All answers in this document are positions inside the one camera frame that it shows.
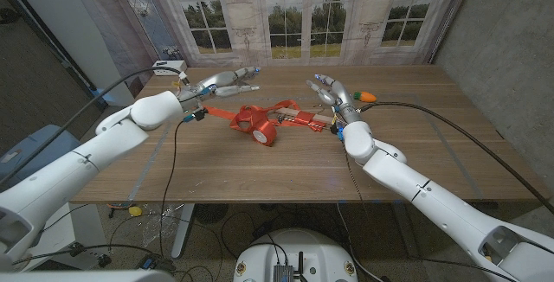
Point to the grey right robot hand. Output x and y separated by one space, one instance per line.
342 98

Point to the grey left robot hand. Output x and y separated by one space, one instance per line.
216 81

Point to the orange ribbon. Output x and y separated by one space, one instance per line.
259 122

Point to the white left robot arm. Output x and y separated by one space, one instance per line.
86 161

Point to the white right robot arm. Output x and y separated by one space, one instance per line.
433 195

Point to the orange toy carrot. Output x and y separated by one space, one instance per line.
367 97

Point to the white power strip box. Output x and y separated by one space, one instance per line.
166 63

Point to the printed window backdrop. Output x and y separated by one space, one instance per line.
303 14

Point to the metal table leg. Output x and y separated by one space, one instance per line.
184 230
407 239

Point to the small yellow ball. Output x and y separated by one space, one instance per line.
135 211

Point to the clear plastic bag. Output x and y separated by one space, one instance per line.
160 228

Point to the blue plastic bin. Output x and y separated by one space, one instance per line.
39 148

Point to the white side cabinet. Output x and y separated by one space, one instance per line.
82 230

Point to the white robot chest shell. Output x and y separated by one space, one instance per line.
86 277

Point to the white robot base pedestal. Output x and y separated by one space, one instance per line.
298 247

